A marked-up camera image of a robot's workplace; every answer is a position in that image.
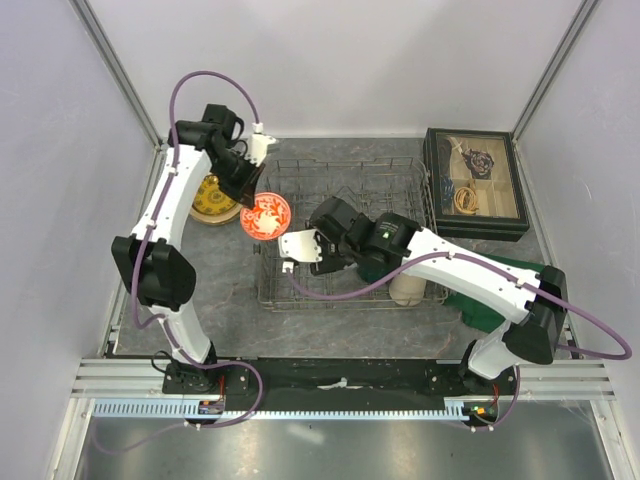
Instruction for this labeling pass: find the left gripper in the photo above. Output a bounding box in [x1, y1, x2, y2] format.
[209, 151, 265, 210]

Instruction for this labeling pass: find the white red patterned bowl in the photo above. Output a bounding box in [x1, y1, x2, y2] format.
[240, 192, 292, 241]

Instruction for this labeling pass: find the yellow patterned small plate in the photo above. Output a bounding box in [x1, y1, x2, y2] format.
[192, 174, 241, 219]

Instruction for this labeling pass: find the cream bird plate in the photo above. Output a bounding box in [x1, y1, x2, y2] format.
[188, 174, 246, 227]

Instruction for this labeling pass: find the beige cup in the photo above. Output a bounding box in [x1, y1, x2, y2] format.
[389, 274, 427, 307]

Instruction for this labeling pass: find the dark green mug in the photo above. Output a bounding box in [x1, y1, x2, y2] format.
[356, 263, 395, 284]

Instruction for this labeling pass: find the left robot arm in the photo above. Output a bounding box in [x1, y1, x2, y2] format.
[111, 104, 277, 394]

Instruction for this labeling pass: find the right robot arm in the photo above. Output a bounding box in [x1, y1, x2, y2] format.
[302, 197, 566, 394]

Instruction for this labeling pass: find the green cloth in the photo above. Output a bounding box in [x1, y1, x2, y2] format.
[443, 254, 544, 333]

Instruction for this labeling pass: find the black glass-lid display box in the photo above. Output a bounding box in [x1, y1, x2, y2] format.
[423, 128, 530, 242]

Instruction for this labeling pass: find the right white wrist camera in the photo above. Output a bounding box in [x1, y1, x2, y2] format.
[277, 229, 323, 273]

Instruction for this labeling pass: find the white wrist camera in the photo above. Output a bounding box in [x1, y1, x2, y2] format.
[245, 122, 278, 167]
[277, 229, 323, 273]

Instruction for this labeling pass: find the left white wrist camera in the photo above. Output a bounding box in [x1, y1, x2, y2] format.
[245, 122, 278, 167]

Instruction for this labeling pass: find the wire dish rack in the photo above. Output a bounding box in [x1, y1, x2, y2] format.
[253, 157, 450, 312]

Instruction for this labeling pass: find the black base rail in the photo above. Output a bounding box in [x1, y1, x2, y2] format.
[162, 358, 516, 410]

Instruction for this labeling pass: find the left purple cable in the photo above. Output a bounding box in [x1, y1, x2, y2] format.
[90, 71, 266, 454]

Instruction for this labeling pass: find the purple cable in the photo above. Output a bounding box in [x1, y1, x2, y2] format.
[90, 71, 266, 454]
[284, 252, 634, 434]

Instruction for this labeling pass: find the slotted cable duct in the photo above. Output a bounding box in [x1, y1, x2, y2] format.
[92, 398, 480, 421]

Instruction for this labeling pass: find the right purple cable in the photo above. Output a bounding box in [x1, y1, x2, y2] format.
[284, 252, 634, 434]

